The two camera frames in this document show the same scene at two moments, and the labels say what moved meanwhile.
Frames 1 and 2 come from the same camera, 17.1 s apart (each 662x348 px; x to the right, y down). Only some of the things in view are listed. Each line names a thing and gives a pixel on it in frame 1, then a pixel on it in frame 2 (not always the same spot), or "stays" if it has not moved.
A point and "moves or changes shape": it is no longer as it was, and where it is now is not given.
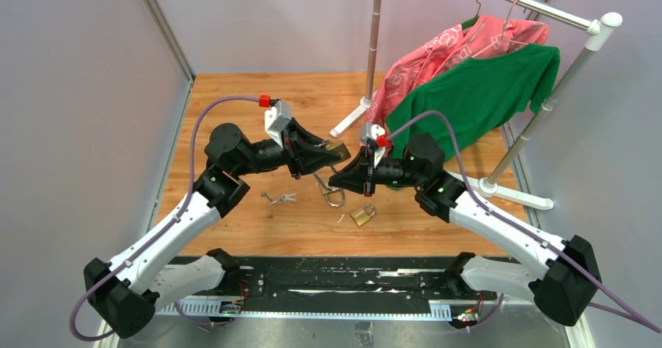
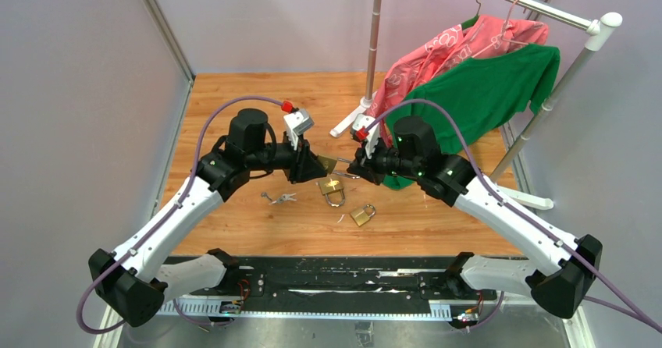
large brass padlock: (363, 214) stays
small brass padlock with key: (339, 147) moves or changes shape
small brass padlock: (325, 189) stays
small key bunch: (265, 195) stays
